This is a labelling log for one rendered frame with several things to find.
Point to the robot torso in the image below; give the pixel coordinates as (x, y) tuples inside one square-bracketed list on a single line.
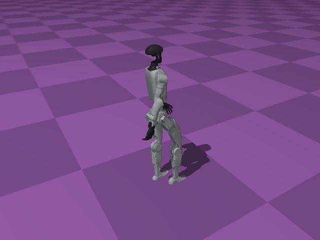
[(151, 87)]

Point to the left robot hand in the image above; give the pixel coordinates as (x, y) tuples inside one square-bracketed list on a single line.
[(167, 106)]

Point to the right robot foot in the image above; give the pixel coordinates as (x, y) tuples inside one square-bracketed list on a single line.
[(180, 178)]

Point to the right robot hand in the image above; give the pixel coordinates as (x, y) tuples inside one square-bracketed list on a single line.
[(150, 132)]

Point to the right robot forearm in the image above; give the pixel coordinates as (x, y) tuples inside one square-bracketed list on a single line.
[(155, 111)]

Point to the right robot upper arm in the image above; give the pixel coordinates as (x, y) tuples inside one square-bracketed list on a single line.
[(161, 80)]

